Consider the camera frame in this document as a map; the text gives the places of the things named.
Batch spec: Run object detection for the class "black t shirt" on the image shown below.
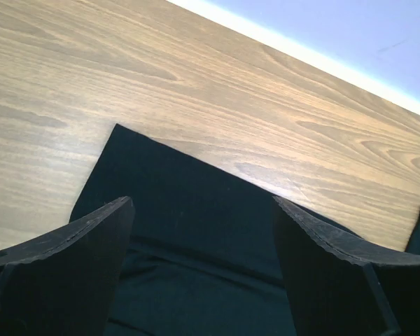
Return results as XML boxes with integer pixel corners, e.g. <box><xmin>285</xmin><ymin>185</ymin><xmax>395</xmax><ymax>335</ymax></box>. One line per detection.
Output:
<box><xmin>68</xmin><ymin>122</ymin><xmax>420</xmax><ymax>336</ymax></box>

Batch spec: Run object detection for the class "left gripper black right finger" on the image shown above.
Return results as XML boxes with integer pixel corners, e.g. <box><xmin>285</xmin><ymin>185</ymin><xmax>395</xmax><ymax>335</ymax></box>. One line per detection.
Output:
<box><xmin>274</xmin><ymin>197</ymin><xmax>420</xmax><ymax>335</ymax></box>

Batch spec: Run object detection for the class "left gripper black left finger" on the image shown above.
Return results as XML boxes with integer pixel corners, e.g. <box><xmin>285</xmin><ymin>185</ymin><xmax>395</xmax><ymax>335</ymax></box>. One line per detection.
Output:
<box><xmin>0</xmin><ymin>197</ymin><xmax>134</xmax><ymax>335</ymax></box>

